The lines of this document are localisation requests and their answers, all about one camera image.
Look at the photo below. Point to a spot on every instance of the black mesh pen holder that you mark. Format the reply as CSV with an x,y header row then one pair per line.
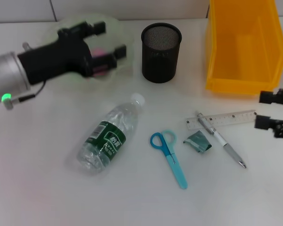
x,y
160,63

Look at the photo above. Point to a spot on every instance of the translucent green fruit plate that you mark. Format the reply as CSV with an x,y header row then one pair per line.
x,y
123,37

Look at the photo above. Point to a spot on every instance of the clear green-label water bottle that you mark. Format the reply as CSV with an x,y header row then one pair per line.
x,y
108,139

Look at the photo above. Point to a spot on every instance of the transparent plastic ruler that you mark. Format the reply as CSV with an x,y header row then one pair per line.
x,y
226,118

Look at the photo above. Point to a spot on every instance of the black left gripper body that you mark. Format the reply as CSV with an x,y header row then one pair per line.
x,y
56,58

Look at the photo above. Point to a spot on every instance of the blue scissors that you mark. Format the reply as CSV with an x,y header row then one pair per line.
x,y
172,162

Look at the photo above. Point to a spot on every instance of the green plastic wrapper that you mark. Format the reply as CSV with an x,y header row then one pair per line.
x,y
198,143

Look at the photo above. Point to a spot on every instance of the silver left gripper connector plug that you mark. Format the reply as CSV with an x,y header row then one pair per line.
x,y
26,46

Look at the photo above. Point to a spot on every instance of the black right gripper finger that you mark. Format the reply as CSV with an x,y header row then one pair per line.
x,y
261,122
266,97

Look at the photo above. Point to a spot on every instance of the yellow plastic bin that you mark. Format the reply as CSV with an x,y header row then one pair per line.
x,y
245,58

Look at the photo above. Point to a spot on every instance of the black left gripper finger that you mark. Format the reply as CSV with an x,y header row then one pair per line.
x,y
120,53
97,27

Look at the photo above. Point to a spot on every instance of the pink toy peach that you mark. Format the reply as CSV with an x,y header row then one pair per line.
x,y
97,52

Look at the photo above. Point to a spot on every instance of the white grey ballpoint pen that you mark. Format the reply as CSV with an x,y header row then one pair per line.
x,y
228,147

